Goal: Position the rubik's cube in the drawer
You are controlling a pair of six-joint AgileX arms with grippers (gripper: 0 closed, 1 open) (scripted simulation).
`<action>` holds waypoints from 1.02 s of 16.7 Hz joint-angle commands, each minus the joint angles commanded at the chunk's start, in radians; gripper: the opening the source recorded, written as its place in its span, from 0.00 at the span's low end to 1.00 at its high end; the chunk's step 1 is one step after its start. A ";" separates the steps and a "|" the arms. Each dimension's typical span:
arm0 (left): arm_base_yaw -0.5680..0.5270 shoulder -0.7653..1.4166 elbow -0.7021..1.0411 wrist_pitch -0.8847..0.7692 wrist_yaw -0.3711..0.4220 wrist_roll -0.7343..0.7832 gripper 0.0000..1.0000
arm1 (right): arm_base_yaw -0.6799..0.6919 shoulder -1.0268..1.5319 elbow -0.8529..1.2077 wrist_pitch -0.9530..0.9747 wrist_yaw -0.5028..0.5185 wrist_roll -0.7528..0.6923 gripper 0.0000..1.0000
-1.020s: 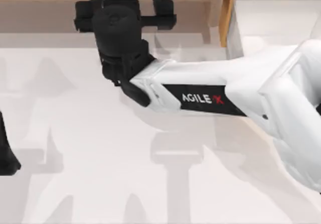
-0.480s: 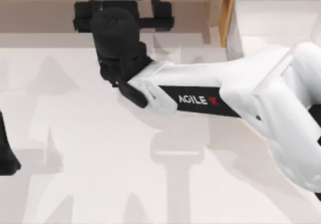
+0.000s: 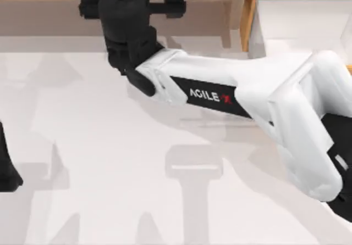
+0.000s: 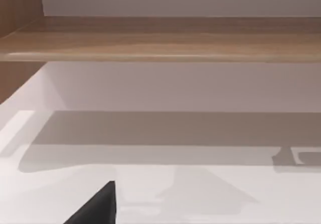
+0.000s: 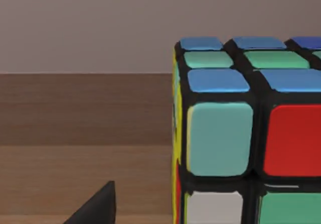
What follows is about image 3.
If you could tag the pale wooden cupboard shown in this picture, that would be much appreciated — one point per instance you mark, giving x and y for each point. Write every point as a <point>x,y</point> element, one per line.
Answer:
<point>41,11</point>

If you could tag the orange wooden cabinet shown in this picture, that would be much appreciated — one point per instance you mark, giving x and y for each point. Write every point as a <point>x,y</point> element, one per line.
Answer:
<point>247,8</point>

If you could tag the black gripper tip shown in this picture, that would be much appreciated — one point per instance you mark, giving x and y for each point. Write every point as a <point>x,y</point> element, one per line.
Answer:
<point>7,162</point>

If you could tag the white sink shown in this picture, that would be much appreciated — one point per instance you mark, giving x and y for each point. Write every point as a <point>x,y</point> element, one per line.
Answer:
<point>297,22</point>

